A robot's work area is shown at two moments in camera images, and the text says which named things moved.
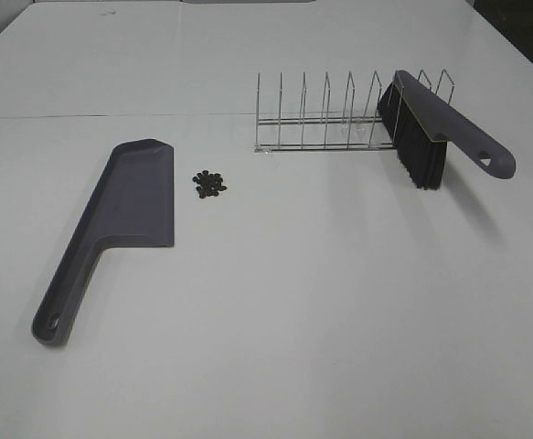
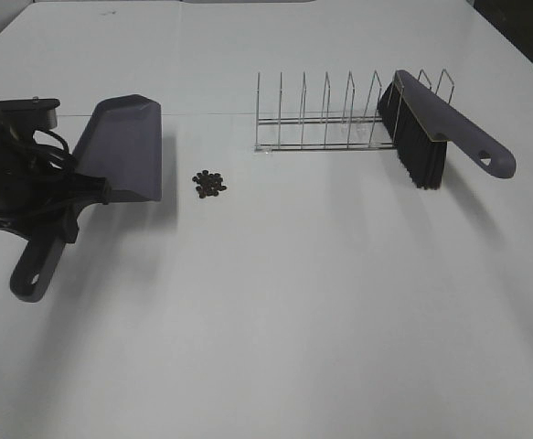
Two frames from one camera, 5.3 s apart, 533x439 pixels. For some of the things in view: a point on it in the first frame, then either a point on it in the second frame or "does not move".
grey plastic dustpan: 133,205 → 122,144
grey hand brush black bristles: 421,124 does not move
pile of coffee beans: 209,184 does not move
